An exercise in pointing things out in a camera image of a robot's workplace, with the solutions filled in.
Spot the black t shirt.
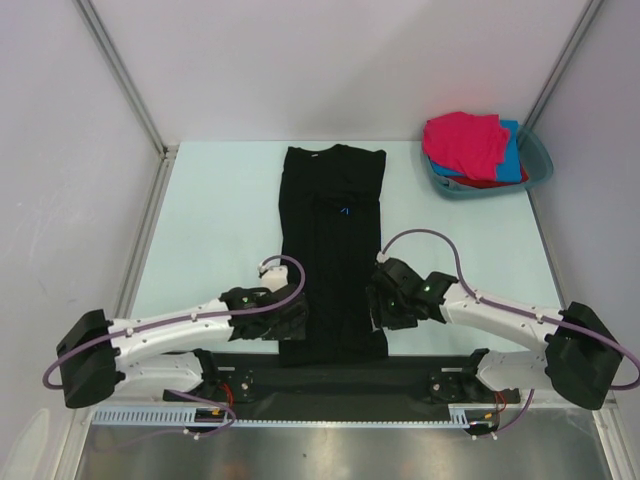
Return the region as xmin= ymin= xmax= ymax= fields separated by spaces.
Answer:
xmin=279 ymin=144 xmax=388 ymax=367

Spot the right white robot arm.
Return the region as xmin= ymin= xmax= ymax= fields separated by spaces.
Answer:
xmin=367 ymin=255 xmax=623 ymax=411

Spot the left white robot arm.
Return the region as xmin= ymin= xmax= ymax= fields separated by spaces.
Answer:
xmin=51 ymin=284 xmax=309 ymax=409

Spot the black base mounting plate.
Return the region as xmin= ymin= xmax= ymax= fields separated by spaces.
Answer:
xmin=184 ymin=352 xmax=521 ymax=423

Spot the blue t shirt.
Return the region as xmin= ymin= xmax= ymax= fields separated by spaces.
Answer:
xmin=430 ymin=120 xmax=528 ymax=188

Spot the pink t shirt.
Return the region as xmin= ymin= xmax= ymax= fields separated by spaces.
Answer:
xmin=422 ymin=112 xmax=511 ymax=180

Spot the teal plastic basket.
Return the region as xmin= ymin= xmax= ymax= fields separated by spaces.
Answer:
xmin=422 ymin=126 xmax=554 ymax=200

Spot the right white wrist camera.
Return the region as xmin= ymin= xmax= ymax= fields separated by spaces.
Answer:
xmin=376 ymin=252 xmax=389 ymax=264

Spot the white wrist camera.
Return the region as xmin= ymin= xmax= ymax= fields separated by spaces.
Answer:
xmin=376 ymin=252 xmax=389 ymax=264
xmin=259 ymin=266 xmax=288 ymax=292

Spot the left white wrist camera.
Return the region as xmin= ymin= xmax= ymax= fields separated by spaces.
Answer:
xmin=259 ymin=266 xmax=288 ymax=292

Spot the right white cable duct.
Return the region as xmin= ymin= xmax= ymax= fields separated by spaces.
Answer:
xmin=448 ymin=404 xmax=500 ymax=430

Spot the white cable duct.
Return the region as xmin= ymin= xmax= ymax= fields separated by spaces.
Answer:
xmin=92 ymin=404 xmax=231 ymax=429
xmin=448 ymin=404 xmax=500 ymax=430

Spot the left white cable duct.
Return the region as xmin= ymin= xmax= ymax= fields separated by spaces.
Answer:
xmin=92 ymin=404 xmax=231 ymax=429

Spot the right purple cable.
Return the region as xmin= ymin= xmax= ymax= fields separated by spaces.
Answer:
xmin=379 ymin=228 xmax=640 ymax=441

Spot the right aluminium frame post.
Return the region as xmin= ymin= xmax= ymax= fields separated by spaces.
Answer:
xmin=524 ymin=0 xmax=608 ymax=129

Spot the aluminium frame post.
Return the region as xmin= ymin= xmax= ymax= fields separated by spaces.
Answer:
xmin=73 ymin=0 xmax=168 ymax=158
xmin=524 ymin=0 xmax=608 ymax=129

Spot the left aluminium frame post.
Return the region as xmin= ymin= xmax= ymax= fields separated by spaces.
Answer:
xmin=73 ymin=0 xmax=168 ymax=158

